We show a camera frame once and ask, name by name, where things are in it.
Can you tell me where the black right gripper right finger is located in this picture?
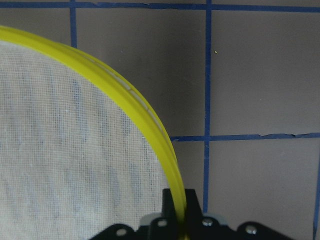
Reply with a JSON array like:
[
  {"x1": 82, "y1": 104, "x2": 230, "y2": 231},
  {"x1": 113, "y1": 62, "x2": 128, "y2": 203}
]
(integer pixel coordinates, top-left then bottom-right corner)
[{"x1": 184, "y1": 189, "x2": 215, "y2": 240}]

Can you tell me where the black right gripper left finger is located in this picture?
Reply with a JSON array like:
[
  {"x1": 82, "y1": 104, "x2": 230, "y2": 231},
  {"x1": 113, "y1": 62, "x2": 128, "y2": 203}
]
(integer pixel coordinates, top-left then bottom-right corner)
[{"x1": 147, "y1": 188, "x2": 179, "y2": 240}]

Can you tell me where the yellow top steamer layer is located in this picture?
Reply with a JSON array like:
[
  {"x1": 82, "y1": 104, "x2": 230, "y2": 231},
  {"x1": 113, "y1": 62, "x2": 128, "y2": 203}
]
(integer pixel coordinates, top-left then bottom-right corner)
[{"x1": 0, "y1": 24, "x2": 188, "y2": 240}]

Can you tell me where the white steamer cloth liner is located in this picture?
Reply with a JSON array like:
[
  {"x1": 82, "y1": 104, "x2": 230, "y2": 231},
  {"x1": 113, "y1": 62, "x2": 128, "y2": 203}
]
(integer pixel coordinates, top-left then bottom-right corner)
[{"x1": 0, "y1": 41, "x2": 168, "y2": 240}]

